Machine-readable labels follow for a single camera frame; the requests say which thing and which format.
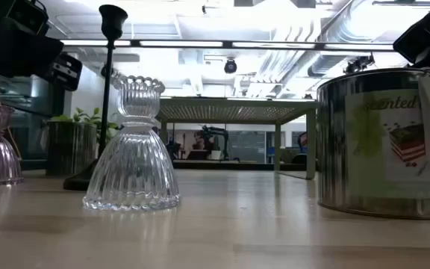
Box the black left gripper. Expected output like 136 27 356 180
0 0 84 93

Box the silver ribbed candle tin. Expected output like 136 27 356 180
46 120 99 176

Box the green label candle tin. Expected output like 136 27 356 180
316 67 430 220

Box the clear glass candle holder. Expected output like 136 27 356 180
82 74 181 212

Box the black clamp on bar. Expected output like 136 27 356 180
343 54 376 75

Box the black metal candlestick holder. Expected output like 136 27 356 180
63 4 129 191

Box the metal bar with light strips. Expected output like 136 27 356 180
60 39 395 52

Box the green perforated metal riser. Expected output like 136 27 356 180
156 96 319 181

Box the black round camera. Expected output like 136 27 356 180
224 58 238 75

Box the black aluminium table frame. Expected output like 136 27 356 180
20 158 430 180

